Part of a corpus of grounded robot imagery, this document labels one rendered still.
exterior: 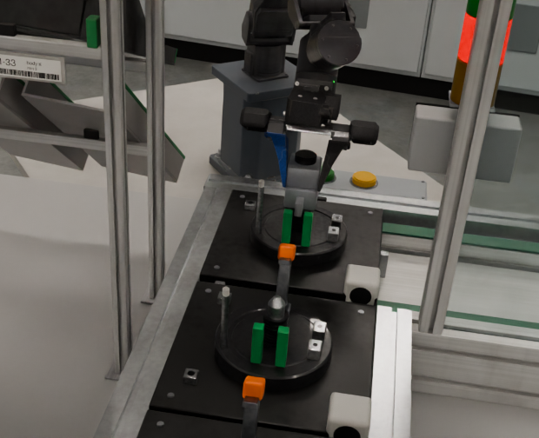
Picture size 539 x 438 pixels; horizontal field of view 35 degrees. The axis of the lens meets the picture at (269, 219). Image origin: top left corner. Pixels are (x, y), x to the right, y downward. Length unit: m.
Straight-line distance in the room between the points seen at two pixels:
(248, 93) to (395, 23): 2.78
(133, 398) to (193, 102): 1.04
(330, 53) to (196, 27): 3.40
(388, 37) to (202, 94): 2.36
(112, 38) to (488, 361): 0.61
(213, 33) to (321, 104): 3.37
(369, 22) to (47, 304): 3.15
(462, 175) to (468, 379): 0.29
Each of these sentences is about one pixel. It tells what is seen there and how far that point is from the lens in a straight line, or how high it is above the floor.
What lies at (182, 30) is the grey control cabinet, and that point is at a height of 0.16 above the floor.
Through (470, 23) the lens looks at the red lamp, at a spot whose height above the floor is 1.35.
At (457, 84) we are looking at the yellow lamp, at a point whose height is 1.28.
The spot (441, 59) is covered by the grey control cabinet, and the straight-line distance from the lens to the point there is 4.24.
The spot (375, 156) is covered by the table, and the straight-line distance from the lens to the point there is 1.74.
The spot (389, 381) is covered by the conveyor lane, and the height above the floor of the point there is 0.95.
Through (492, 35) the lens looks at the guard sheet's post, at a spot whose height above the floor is 1.35.
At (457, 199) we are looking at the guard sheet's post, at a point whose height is 1.15.
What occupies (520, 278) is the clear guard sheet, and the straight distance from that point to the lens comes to 1.08.
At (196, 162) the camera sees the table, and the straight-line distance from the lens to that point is 1.66.
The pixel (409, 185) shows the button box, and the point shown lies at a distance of 1.44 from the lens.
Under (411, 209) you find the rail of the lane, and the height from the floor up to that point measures 0.96.
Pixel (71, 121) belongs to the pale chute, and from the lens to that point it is 1.18.
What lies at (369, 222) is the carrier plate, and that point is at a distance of 1.30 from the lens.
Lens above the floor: 1.63
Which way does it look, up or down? 31 degrees down
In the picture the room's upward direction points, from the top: 4 degrees clockwise
